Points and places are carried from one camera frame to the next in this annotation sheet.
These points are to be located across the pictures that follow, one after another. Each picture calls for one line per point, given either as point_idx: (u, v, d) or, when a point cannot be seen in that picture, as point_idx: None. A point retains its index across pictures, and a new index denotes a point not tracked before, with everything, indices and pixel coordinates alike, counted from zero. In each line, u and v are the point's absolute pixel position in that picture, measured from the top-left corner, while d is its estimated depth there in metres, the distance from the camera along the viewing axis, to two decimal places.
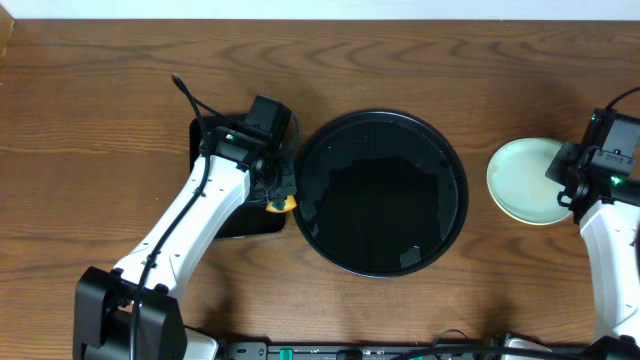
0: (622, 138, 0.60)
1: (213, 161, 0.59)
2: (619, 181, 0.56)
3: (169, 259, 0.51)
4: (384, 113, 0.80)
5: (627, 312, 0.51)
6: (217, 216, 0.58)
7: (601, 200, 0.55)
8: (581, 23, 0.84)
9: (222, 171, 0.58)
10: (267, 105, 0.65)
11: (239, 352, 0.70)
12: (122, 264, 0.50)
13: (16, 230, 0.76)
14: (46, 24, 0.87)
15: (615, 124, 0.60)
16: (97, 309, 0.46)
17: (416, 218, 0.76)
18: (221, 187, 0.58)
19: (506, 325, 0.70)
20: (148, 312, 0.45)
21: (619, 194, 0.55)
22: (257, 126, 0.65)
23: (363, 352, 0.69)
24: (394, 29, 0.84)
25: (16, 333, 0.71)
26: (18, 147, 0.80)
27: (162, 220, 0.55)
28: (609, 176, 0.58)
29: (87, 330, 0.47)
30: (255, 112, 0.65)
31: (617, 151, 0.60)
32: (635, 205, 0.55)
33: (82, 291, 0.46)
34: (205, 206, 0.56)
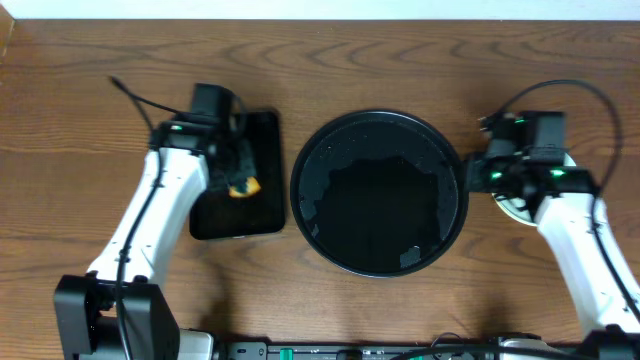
0: (552, 132, 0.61)
1: (165, 154, 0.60)
2: (561, 174, 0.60)
3: (142, 251, 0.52)
4: (384, 113, 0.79)
5: (603, 300, 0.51)
6: (179, 205, 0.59)
7: (551, 196, 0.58)
8: (581, 23, 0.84)
9: (175, 160, 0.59)
10: (208, 90, 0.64)
11: (239, 352, 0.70)
12: (96, 266, 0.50)
13: (16, 231, 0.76)
14: (46, 24, 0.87)
15: (543, 122, 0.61)
16: (81, 313, 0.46)
17: (413, 217, 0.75)
18: (181, 174, 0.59)
19: (507, 325, 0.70)
20: (132, 303, 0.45)
21: (564, 186, 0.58)
22: (201, 113, 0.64)
23: (363, 352, 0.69)
24: (394, 29, 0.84)
25: (16, 333, 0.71)
26: (18, 147, 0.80)
27: (125, 219, 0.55)
28: (551, 171, 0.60)
29: (78, 335, 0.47)
30: (197, 100, 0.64)
31: (550, 145, 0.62)
32: (581, 193, 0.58)
33: (60, 300, 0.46)
34: (166, 196, 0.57)
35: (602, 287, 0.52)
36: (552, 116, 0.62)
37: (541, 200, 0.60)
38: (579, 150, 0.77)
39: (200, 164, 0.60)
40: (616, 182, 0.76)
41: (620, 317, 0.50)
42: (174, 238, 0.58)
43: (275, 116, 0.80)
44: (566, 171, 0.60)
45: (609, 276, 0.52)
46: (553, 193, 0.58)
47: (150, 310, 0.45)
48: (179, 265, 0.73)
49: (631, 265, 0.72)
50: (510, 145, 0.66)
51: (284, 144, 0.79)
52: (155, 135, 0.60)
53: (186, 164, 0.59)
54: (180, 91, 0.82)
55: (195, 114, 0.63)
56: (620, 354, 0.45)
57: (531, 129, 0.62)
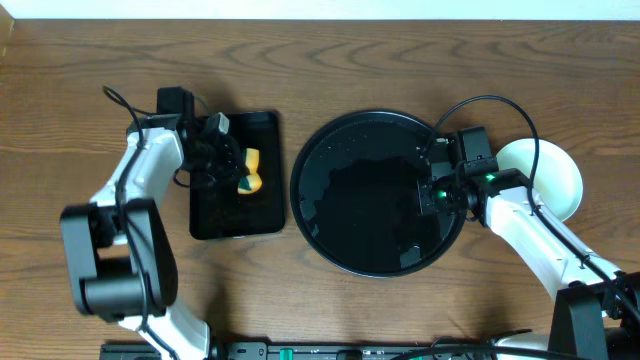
0: (477, 146, 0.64)
1: (146, 134, 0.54)
2: (493, 177, 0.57)
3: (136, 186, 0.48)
4: (384, 113, 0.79)
5: (559, 264, 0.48)
6: (164, 167, 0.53)
7: (490, 196, 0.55)
8: (581, 23, 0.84)
9: (155, 132, 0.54)
10: (170, 90, 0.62)
11: (239, 352, 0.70)
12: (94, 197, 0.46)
13: (16, 231, 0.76)
14: (46, 24, 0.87)
15: (466, 138, 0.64)
16: (87, 237, 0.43)
17: (412, 216, 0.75)
18: (158, 139, 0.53)
19: (507, 326, 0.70)
20: (133, 210, 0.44)
21: (500, 187, 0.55)
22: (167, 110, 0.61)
23: (363, 352, 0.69)
24: (394, 29, 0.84)
25: (17, 333, 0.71)
26: (18, 147, 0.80)
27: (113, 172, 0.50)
28: (483, 177, 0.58)
29: (86, 262, 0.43)
30: (162, 99, 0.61)
31: (479, 157, 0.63)
32: (515, 187, 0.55)
33: (68, 225, 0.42)
34: (150, 153, 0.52)
35: (554, 253, 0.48)
36: (471, 131, 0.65)
37: (483, 203, 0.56)
38: (579, 150, 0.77)
39: (175, 135, 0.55)
40: (616, 182, 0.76)
41: (581, 276, 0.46)
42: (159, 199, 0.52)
43: (274, 116, 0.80)
44: (496, 175, 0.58)
45: (559, 242, 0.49)
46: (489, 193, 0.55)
47: (151, 214, 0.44)
48: (179, 264, 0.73)
49: (631, 265, 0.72)
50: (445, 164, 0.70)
51: (283, 144, 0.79)
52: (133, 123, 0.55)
53: (163, 135, 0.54)
54: None
55: (163, 111, 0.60)
56: (589, 307, 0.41)
57: (460, 146, 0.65)
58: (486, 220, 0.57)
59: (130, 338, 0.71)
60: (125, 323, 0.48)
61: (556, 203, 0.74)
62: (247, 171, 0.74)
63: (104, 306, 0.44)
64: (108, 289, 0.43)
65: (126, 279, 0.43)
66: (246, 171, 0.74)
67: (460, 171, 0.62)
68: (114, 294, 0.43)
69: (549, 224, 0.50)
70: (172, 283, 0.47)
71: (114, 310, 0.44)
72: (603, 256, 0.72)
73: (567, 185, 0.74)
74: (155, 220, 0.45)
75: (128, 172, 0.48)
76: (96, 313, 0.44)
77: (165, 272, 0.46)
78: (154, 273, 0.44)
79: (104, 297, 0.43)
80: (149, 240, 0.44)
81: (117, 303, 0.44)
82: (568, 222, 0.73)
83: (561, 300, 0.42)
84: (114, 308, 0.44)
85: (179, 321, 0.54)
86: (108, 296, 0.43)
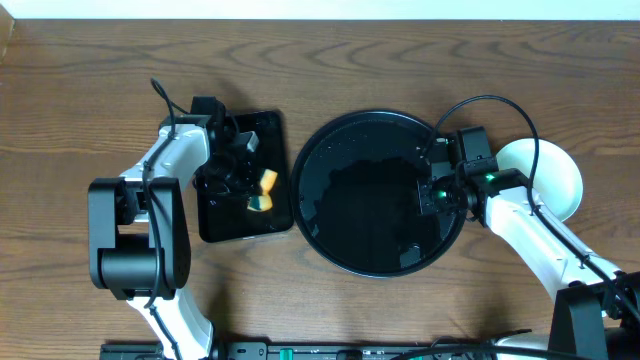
0: (477, 145, 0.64)
1: (177, 128, 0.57)
2: (493, 178, 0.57)
3: (163, 168, 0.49)
4: (384, 113, 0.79)
5: (561, 264, 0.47)
6: (191, 160, 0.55)
7: (490, 195, 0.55)
8: (581, 23, 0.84)
9: (187, 128, 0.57)
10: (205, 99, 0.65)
11: (239, 352, 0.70)
12: (122, 175, 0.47)
13: (16, 231, 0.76)
14: (46, 24, 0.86)
15: (465, 137, 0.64)
16: (111, 210, 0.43)
17: (412, 215, 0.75)
18: (188, 134, 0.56)
19: (507, 326, 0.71)
20: (157, 187, 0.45)
21: (500, 187, 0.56)
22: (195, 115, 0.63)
23: (363, 352, 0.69)
24: (394, 29, 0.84)
25: (16, 332, 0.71)
26: (18, 147, 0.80)
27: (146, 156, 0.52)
28: (483, 177, 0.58)
29: (106, 235, 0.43)
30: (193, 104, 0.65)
31: (479, 157, 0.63)
32: (515, 187, 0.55)
33: (94, 196, 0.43)
34: (181, 144, 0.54)
35: (556, 253, 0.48)
36: (469, 131, 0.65)
37: (483, 203, 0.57)
38: (579, 150, 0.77)
39: (203, 132, 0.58)
40: (616, 182, 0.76)
41: (582, 276, 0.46)
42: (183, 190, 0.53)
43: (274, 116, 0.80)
44: (496, 176, 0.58)
45: (562, 243, 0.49)
46: (490, 193, 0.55)
47: (175, 193, 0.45)
48: None
49: (631, 265, 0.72)
50: (445, 164, 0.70)
51: (283, 145, 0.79)
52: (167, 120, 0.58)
53: (194, 132, 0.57)
54: (179, 91, 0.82)
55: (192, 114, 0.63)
56: (589, 307, 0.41)
57: (461, 146, 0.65)
58: (486, 219, 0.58)
59: (130, 338, 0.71)
60: (133, 301, 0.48)
61: (556, 204, 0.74)
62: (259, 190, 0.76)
63: (117, 280, 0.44)
64: (124, 263, 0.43)
65: (141, 256, 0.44)
66: (259, 192, 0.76)
67: (460, 171, 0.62)
68: (129, 268, 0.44)
69: (550, 224, 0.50)
70: (183, 265, 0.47)
71: (124, 285, 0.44)
72: (603, 256, 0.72)
73: (568, 185, 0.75)
74: (178, 199, 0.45)
75: (158, 158, 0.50)
76: (108, 286, 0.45)
77: (179, 253, 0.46)
78: (170, 252, 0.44)
79: (119, 271, 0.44)
80: (170, 217, 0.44)
81: (130, 278, 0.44)
82: (567, 222, 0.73)
83: (560, 300, 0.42)
84: (126, 283, 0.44)
85: (185, 312, 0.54)
86: (122, 270, 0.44)
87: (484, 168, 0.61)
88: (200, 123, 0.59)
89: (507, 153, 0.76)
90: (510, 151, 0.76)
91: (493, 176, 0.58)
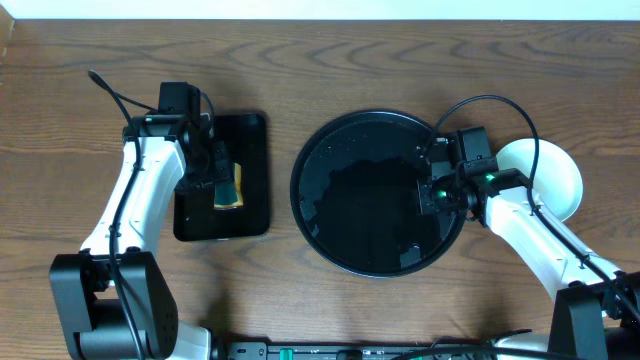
0: (476, 146, 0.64)
1: (143, 144, 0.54)
2: (493, 177, 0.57)
3: (131, 224, 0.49)
4: (384, 113, 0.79)
5: (560, 264, 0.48)
6: (165, 186, 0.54)
7: (489, 196, 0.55)
8: (581, 23, 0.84)
9: (153, 146, 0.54)
10: (174, 85, 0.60)
11: (239, 352, 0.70)
12: (88, 244, 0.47)
13: (16, 231, 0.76)
14: (46, 24, 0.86)
15: (465, 137, 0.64)
16: (77, 290, 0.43)
17: (412, 217, 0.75)
18: (155, 155, 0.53)
19: (507, 326, 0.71)
20: (130, 272, 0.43)
21: (500, 187, 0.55)
22: (169, 108, 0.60)
23: (363, 352, 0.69)
24: (394, 29, 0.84)
25: (16, 332, 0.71)
26: (18, 147, 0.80)
27: (111, 200, 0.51)
28: (483, 178, 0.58)
29: (78, 315, 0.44)
30: (163, 95, 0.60)
31: (479, 157, 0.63)
32: (515, 187, 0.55)
33: (57, 280, 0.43)
34: (149, 177, 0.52)
35: (555, 253, 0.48)
36: (469, 131, 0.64)
37: (484, 203, 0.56)
38: (579, 150, 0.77)
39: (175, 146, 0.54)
40: (617, 182, 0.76)
41: (582, 275, 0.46)
42: (160, 223, 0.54)
43: (274, 117, 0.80)
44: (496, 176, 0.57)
45: (560, 244, 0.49)
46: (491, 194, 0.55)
47: (147, 270, 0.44)
48: (178, 264, 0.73)
49: (632, 265, 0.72)
50: (445, 163, 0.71)
51: (283, 144, 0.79)
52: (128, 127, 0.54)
53: (164, 148, 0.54)
54: None
55: (164, 110, 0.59)
56: (589, 308, 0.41)
57: (460, 146, 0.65)
58: (485, 221, 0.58)
59: None
60: None
61: (556, 205, 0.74)
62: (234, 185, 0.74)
63: (98, 353, 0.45)
64: (103, 338, 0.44)
65: (120, 331, 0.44)
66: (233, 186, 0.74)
67: (460, 170, 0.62)
68: (109, 344, 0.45)
69: (549, 224, 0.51)
70: (168, 325, 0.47)
71: (107, 356, 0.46)
72: (604, 256, 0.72)
73: (568, 186, 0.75)
74: (150, 275, 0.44)
75: (125, 212, 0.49)
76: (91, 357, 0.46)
77: (162, 322, 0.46)
78: (152, 332, 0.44)
79: (99, 345, 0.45)
80: (144, 297, 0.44)
81: (112, 352, 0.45)
82: (567, 222, 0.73)
83: (560, 300, 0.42)
84: (108, 355, 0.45)
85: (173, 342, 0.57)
86: (102, 345, 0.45)
87: (484, 168, 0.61)
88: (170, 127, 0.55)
89: (507, 153, 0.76)
90: (510, 152, 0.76)
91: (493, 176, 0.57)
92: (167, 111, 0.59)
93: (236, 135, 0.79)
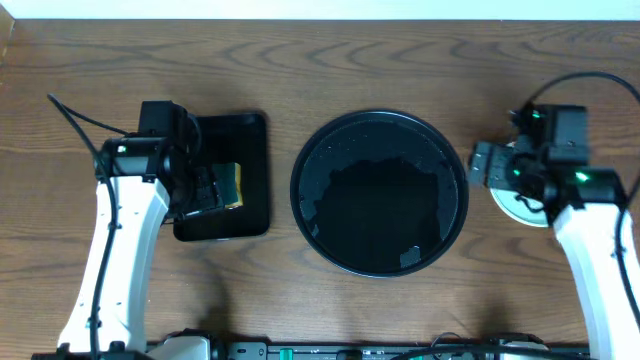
0: (570, 130, 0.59)
1: (116, 186, 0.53)
2: (586, 179, 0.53)
3: (112, 310, 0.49)
4: (384, 113, 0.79)
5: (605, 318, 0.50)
6: (146, 241, 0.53)
7: (572, 205, 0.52)
8: (582, 23, 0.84)
9: (128, 195, 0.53)
10: (158, 107, 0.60)
11: (239, 352, 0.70)
12: (65, 335, 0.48)
13: (16, 231, 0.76)
14: (45, 24, 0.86)
15: (558, 117, 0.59)
16: None
17: (412, 217, 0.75)
18: (131, 209, 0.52)
19: (507, 325, 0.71)
20: None
21: (588, 193, 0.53)
22: (153, 129, 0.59)
23: (363, 352, 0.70)
24: (394, 29, 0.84)
25: (16, 332, 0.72)
26: (18, 147, 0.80)
27: (88, 273, 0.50)
28: (572, 171, 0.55)
29: None
30: (145, 117, 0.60)
31: (571, 142, 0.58)
32: (602, 201, 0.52)
33: None
34: (127, 237, 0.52)
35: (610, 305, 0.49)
36: (565, 112, 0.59)
37: (560, 208, 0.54)
38: None
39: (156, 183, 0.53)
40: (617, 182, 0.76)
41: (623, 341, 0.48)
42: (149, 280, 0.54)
43: (274, 117, 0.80)
44: (588, 172, 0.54)
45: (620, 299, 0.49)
46: (575, 203, 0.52)
47: None
48: (178, 264, 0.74)
49: None
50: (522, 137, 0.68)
51: (283, 144, 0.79)
52: (98, 164, 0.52)
53: (143, 195, 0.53)
54: (179, 91, 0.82)
55: (146, 132, 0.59)
56: None
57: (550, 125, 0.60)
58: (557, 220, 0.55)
59: None
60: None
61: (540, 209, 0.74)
62: (234, 185, 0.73)
63: None
64: None
65: None
66: (234, 185, 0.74)
67: (544, 154, 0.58)
68: None
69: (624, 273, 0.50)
70: None
71: None
72: None
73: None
74: None
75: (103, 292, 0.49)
76: None
77: None
78: None
79: None
80: None
81: None
82: None
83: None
84: None
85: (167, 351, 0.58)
86: None
87: (571, 157, 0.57)
88: (152, 156, 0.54)
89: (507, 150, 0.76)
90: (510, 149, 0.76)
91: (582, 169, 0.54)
92: (147, 134, 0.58)
93: (234, 134, 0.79)
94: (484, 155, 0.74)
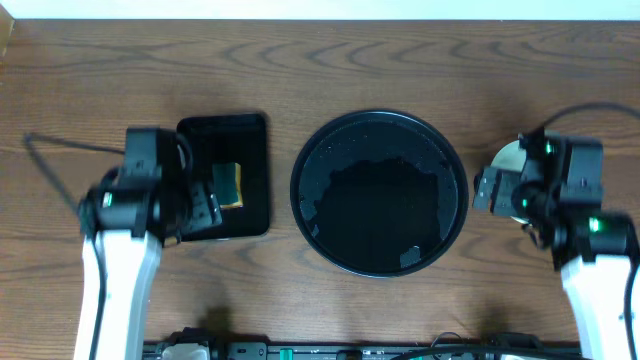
0: (586, 167, 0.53)
1: (103, 246, 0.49)
2: (597, 229, 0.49)
3: None
4: (384, 113, 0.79)
5: None
6: (140, 303, 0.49)
7: (580, 257, 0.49)
8: (582, 23, 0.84)
9: (118, 257, 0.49)
10: (143, 138, 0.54)
11: (238, 352, 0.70)
12: None
13: (16, 231, 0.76)
14: (45, 24, 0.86)
15: (575, 154, 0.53)
16: None
17: (413, 217, 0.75)
18: (122, 273, 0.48)
19: (506, 325, 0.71)
20: None
21: (597, 246, 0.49)
22: (138, 164, 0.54)
23: (363, 352, 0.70)
24: (395, 29, 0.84)
25: (17, 331, 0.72)
26: (18, 147, 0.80)
27: (78, 346, 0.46)
28: (583, 217, 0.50)
29: None
30: (130, 149, 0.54)
31: (584, 180, 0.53)
32: (614, 253, 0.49)
33: None
34: (119, 304, 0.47)
35: None
36: (583, 147, 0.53)
37: (570, 257, 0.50)
38: None
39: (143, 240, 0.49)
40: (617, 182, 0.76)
41: None
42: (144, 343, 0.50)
43: (274, 117, 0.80)
44: (601, 219, 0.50)
45: None
46: (586, 255, 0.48)
47: None
48: (178, 264, 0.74)
49: None
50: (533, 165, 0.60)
51: (283, 144, 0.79)
52: (82, 219, 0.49)
53: (135, 256, 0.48)
54: (180, 91, 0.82)
55: (132, 168, 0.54)
56: None
57: (564, 160, 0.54)
58: (564, 268, 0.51)
59: None
60: None
61: None
62: (234, 186, 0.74)
63: None
64: None
65: None
66: (234, 186, 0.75)
67: (555, 193, 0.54)
68: None
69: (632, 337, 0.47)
70: None
71: None
72: None
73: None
74: None
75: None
76: None
77: None
78: None
79: None
80: None
81: None
82: None
83: None
84: None
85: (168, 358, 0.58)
86: None
87: (586, 198, 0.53)
88: (137, 206, 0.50)
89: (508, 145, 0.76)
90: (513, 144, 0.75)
91: (596, 216, 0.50)
92: (132, 173, 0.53)
93: (235, 134, 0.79)
94: (490, 180, 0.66)
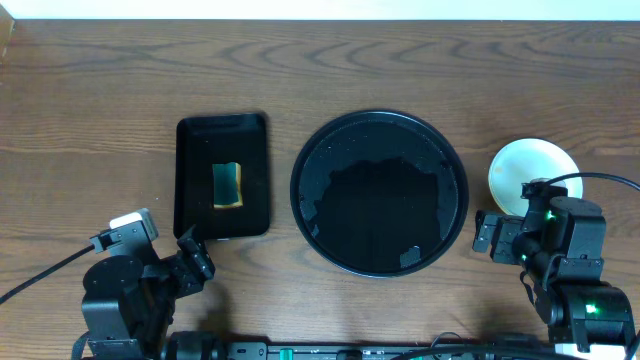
0: (589, 243, 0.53)
1: None
2: (593, 314, 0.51)
3: None
4: (383, 113, 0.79)
5: None
6: None
7: (577, 345, 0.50)
8: (582, 23, 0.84)
9: None
10: (104, 316, 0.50)
11: (239, 352, 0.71)
12: None
13: (16, 231, 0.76)
14: (45, 24, 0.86)
15: (578, 230, 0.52)
16: None
17: (413, 218, 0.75)
18: None
19: (506, 325, 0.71)
20: None
21: (592, 333, 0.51)
22: (109, 337, 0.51)
23: (363, 352, 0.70)
24: (394, 30, 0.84)
25: (16, 331, 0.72)
26: (17, 147, 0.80)
27: None
28: (581, 300, 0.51)
29: None
30: (95, 324, 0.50)
31: (584, 255, 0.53)
32: (606, 339, 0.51)
33: None
34: None
35: None
36: (589, 224, 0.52)
37: (563, 339, 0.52)
38: (579, 151, 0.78)
39: None
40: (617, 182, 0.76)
41: None
42: None
43: (274, 117, 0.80)
44: (598, 303, 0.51)
45: None
46: (581, 343, 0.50)
47: None
48: None
49: (628, 265, 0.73)
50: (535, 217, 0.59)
51: (283, 145, 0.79)
52: None
53: None
54: (180, 91, 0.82)
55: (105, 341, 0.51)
56: None
57: (566, 231, 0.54)
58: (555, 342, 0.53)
59: None
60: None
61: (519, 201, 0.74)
62: (233, 186, 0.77)
63: None
64: None
65: None
66: (234, 186, 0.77)
67: (553, 264, 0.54)
68: None
69: None
70: None
71: None
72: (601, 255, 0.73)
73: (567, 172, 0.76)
74: None
75: None
76: None
77: None
78: None
79: None
80: None
81: None
82: None
83: None
84: None
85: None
86: None
87: (583, 272, 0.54)
88: None
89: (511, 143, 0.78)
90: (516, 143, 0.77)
91: (594, 299, 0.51)
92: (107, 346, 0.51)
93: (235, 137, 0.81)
94: (491, 227, 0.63)
